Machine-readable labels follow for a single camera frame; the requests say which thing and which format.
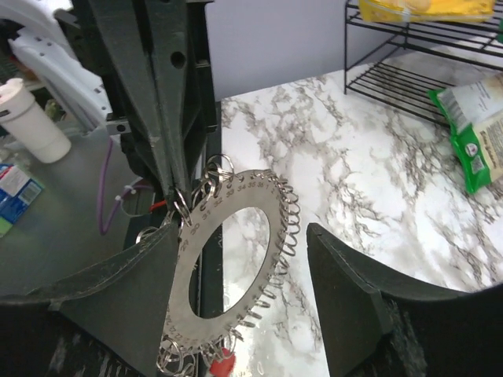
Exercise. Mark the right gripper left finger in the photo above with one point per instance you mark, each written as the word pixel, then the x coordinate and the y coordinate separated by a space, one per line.
pixel 104 320

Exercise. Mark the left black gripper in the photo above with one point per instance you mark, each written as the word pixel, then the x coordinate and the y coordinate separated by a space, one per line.
pixel 169 66

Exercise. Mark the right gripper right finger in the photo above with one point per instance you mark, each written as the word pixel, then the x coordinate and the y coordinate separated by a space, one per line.
pixel 376 321

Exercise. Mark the red key tag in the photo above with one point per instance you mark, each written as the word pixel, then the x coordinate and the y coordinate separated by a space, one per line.
pixel 225 366

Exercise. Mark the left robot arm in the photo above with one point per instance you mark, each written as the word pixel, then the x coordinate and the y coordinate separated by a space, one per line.
pixel 38 41

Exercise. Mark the white cylindrical bottle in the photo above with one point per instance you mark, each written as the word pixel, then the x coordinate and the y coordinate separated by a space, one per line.
pixel 23 118

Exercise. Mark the blue and green sponge pack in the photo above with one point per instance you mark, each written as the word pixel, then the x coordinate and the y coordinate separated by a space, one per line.
pixel 18 191

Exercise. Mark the green and white packet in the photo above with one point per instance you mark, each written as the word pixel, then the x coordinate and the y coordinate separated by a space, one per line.
pixel 474 114

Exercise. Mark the yellow Lays chips bag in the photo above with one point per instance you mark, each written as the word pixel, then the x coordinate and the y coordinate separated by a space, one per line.
pixel 412 11

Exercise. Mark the black wire basket rack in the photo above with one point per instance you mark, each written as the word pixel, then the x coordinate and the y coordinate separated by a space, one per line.
pixel 398 64

